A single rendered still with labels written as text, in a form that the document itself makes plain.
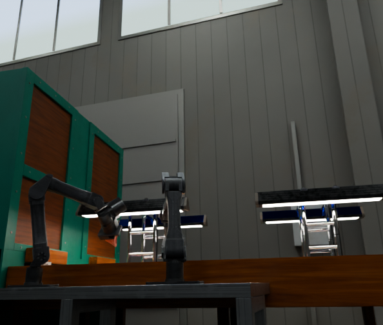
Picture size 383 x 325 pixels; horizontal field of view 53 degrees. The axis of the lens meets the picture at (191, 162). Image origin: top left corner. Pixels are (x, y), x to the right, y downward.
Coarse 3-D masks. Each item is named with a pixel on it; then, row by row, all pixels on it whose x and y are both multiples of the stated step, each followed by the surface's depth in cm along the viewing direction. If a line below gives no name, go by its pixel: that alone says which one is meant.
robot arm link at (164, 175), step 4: (164, 172) 160; (168, 172) 160; (180, 172) 161; (164, 176) 155; (168, 176) 155; (172, 176) 162; (176, 176) 162; (180, 176) 156; (164, 180) 151; (184, 180) 152; (164, 184) 150; (184, 184) 151; (164, 188) 150; (184, 188) 151; (184, 192) 152; (164, 204) 170; (164, 208) 169; (164, 212) 170; (164, 216) 171; (164, 220) 173
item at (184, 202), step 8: (136, 200) 207; (152, 200) 204; (160, 200) 203; (184, 200) 200; (80, 208) 210; (88, 208) 209; (128, 208) 203; (136, 208) 202; (144, 208) 201; (152, 208) 200; (160, 208) 199; (184, 208) 196; (80, 216) 211
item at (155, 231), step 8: (144, 200) 205; (128, 216) 222; (128, 224) 220; (128, 232) 219; (136, 232) 218; (144, 232) 217; (152, 232) 216; (128, 240) 217; (128, 248) 216; (128, 256) 214; (152, 256) 212
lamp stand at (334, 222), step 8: (304, 208) 202; (336, 208) 200; (304, 216) 201; (336, 216) 198; (304, 224) 200; (312, 224) 199; (320, 224) 198; (328, 224) 198; (336, 224) 196; (304, 232) 199; (336, 232) 195; (304, 240) 198; (336, 240) 194; (312, 248) 196; (320, 248) 195; (328, 248) 194; (336, 248) 194
